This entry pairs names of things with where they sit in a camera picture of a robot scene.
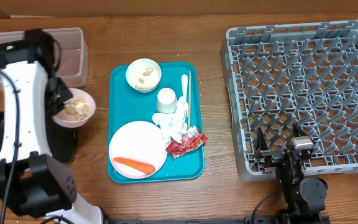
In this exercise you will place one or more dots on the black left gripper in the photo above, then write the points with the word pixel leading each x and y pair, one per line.
pixel 55 109

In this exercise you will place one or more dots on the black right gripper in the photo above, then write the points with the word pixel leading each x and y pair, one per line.
pixel 273 156

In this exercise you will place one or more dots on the pink bowl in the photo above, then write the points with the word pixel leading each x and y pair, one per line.
pixel 61 118

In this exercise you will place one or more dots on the rice and peanut scraps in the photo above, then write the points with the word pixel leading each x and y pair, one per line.
pixel 77 109

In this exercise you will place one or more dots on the red snack wrapper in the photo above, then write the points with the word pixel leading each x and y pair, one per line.
pixel 191 140

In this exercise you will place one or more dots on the pale green bowl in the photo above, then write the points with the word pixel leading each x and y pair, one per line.
pixel 143 75

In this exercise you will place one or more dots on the white napkin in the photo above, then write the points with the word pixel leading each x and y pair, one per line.
pixel 173 125

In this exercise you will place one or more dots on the white cup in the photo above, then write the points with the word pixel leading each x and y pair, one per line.
pixel 166 101

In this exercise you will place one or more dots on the orange carrot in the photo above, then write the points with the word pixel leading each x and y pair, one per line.
pixel 137 165

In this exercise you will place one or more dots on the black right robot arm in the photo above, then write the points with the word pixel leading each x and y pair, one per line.
pixel 304 196

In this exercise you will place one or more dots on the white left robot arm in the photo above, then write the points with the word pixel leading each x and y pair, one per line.
pixel 32 181

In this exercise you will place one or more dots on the black waste tray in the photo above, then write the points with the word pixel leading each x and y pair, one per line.
pixel 61 140

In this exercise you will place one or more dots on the grey dishwasher rack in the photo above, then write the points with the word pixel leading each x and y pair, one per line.
pixel 305 74

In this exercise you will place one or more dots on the clear plastic bin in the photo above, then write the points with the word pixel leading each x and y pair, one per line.
pixel 73 68

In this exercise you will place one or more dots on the teal serving tray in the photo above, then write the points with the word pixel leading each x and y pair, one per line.
pixel 127 105

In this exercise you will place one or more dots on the large pink plate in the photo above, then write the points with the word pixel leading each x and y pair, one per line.
pixel 140 141

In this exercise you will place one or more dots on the wooden chopstick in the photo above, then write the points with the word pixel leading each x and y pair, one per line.
pixel 189 100

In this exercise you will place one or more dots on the white plastic fork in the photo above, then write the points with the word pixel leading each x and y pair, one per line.
pixel 184 87

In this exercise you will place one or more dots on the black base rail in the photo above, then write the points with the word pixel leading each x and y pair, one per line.
pixel 245 220

